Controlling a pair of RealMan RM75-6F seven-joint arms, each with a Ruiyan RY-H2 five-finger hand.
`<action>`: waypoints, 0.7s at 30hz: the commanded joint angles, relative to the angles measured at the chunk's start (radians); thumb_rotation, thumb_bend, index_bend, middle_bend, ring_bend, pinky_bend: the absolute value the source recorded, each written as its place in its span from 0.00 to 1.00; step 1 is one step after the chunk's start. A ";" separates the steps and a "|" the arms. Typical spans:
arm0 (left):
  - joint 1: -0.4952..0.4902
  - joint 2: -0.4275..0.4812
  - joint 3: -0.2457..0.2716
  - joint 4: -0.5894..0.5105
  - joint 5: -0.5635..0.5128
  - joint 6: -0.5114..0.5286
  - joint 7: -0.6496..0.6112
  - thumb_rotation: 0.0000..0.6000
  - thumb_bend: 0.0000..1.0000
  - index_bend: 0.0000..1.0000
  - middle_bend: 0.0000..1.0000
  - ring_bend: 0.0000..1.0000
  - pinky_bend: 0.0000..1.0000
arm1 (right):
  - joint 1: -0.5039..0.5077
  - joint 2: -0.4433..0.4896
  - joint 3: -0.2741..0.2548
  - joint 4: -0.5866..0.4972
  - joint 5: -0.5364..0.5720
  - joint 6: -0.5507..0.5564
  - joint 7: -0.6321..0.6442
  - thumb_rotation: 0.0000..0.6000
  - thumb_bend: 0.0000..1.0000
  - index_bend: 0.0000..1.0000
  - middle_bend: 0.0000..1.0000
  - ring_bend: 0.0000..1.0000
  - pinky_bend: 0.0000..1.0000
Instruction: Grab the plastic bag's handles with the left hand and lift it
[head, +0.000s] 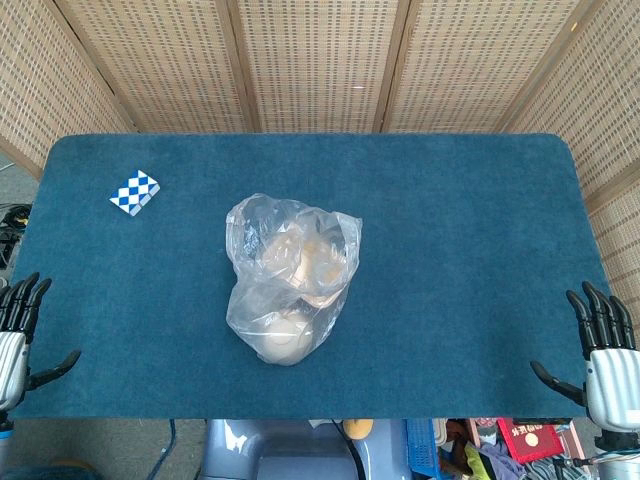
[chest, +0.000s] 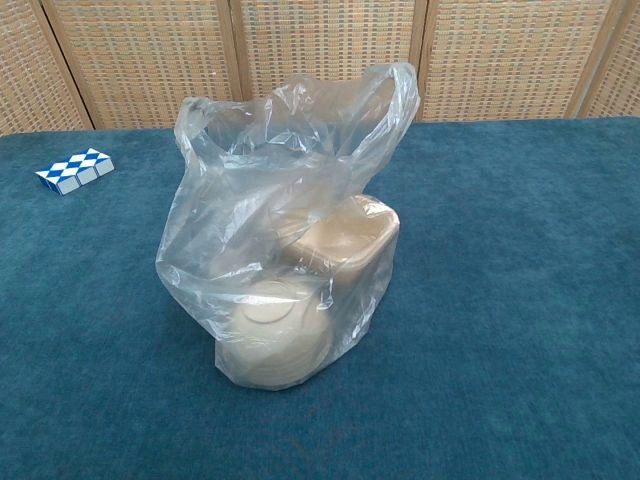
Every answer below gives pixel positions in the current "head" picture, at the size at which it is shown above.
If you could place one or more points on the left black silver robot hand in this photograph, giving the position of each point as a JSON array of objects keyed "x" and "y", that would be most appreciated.
[{"x": 12, "y": 360}]

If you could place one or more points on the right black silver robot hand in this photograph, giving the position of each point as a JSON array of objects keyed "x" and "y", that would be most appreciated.
[{"x": 612, "y": 385}]

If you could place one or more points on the clear plastic bag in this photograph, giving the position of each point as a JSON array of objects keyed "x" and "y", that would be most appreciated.
[{"x": 260, "y": 300}]

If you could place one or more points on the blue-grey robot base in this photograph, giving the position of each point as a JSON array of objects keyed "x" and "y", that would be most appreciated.
[{"x": 280, "y": 450}]

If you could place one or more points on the cream round items in bag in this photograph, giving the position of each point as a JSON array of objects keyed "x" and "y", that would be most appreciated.
[{"x": 320, "y": 265}]

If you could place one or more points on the red booklet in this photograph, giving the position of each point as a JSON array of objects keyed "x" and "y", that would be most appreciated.
[{"x": 530, "y": 440}]

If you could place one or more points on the purple cloth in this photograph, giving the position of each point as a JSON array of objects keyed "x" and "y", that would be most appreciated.
[{"x": 502, "y": 460}]

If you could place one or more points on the yellow-green cloth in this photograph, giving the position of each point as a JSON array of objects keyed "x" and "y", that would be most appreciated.
[{"x": 475, "y": 460}]

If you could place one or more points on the blue plastic crate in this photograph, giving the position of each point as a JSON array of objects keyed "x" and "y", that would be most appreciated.
[{"x": 420, "y": 445}]

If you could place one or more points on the blue white checkered block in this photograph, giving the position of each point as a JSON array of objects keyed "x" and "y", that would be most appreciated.
[{"x": 134, "y": 192}]

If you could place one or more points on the yellow-orange round object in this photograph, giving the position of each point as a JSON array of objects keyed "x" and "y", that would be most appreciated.
[{"x": 357, "y": 429}]

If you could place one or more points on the round beige bowl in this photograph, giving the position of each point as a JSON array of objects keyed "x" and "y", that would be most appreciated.
[{"x": 285, "y": 345}]

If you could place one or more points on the woven rattan folding screen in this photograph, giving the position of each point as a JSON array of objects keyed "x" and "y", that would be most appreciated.
[{"x": 320, "y": 60}]

